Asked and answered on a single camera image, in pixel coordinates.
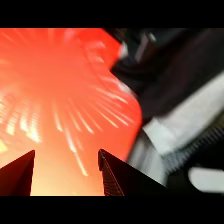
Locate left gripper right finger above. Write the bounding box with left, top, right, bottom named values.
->
left=97, top=148, right=168, bottom=197

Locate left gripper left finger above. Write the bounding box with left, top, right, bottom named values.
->
left=0, top=149, right=36, bottom=197

